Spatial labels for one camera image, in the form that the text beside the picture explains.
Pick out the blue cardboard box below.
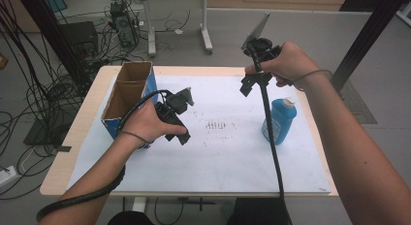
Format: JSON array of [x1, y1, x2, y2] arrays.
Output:
[[101, 60, 159, 150]]

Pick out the person's dark clothing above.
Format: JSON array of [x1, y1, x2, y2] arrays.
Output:
[[227, 197, 294, 225]]

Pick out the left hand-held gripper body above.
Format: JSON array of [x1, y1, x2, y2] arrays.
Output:
[[154, 86, 196, 129]]

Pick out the blue bottle with white cap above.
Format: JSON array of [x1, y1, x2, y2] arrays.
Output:
[[261, 96, 299, 146]]

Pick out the black metal frame post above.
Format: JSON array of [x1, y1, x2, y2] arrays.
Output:
[[15, 0, 93, 88], [331, 0, 409, 93]]

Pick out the black stool seat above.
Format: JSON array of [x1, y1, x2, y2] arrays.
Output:
[[107, 210, 154, 225]]

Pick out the grey floor mat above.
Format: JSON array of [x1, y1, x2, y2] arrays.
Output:
[[338, 79, 378, 125]]

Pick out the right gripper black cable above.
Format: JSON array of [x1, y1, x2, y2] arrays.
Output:
[[246, 48, 294, 225]]

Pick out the black floor base plate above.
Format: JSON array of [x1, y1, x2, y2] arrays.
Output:
[[22, 116, 80, 146]]

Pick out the teal panel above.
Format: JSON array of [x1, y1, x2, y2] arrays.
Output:
[[38, 0, 68, 14]]

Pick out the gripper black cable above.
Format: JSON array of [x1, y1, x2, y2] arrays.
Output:
[[36, 88, 173, 223], [246, 48, 294, 225]]

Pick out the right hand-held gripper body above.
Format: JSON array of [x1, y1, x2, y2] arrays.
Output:
[[240, 12, 282, 72]]

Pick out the white paper sheet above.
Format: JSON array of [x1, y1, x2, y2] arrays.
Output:
[[66, 75, 332, 194]]

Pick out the thin black wrist strap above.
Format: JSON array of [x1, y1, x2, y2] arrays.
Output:
[[292, 69, 333, 92], [118, 130, 153, 145]]

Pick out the person's left hand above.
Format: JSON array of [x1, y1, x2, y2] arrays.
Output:
[[117, 98, 189, 145]]

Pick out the tangle of black floor cables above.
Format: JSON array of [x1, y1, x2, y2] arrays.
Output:
[[0, 0, 110, 200]]

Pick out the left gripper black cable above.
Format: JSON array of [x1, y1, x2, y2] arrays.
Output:
[[36, 88, 173, 223]]

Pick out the white desk with metal legs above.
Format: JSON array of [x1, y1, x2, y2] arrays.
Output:
[[122, 0, 214, 56]]

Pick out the white power strip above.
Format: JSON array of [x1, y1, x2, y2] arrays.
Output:
[[0, 165, 17, 188]]

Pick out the black equipment box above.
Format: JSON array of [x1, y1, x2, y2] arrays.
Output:
[[60, 20, 99, 56]]

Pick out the black computer tower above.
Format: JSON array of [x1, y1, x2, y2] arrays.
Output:
[[110, 1, 140, 48]]

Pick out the person's right hand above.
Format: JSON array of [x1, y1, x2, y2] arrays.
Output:
[[244, 40, 322, 91]]

